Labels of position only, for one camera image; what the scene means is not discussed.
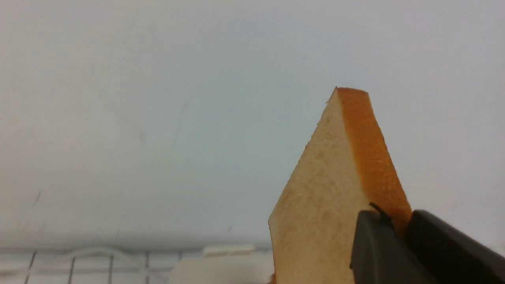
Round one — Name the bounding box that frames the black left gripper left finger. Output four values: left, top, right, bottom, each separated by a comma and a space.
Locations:
350, 203, 438, 284

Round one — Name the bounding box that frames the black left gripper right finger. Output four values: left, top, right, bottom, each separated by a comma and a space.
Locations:
405, 210, 505, 284

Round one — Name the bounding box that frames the toast slice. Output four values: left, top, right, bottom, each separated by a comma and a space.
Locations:
268, 88, 412, 284

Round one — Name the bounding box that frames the white grid tablecloth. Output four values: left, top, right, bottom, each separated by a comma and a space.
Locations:
1, 245, 274, 284

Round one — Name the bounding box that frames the white power cord with plug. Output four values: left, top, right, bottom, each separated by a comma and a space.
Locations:
65, 247, 131, 261

